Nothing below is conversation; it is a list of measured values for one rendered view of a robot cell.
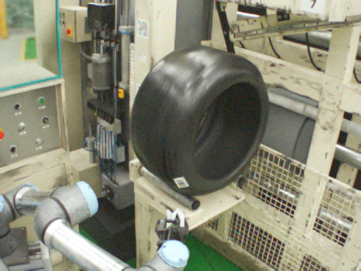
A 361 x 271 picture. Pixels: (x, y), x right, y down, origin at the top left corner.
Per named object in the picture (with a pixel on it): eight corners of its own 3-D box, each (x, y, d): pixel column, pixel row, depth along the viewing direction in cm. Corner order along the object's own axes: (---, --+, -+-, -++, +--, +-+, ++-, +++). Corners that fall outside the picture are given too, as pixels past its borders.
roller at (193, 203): (138, 166, 166) (146, 163, 168) (139, 175, 168) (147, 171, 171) (192, 203, 143) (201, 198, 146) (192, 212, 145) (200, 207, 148)
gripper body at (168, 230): (180, 214, 114) (174, 243, 104) (187, 232, 118) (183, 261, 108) (156, 217, 116) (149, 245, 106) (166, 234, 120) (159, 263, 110)
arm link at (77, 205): (-6, 195, 140) (58, 197, 105) (23, 181, 151) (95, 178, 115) (5, 221, 143) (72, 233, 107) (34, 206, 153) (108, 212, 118)
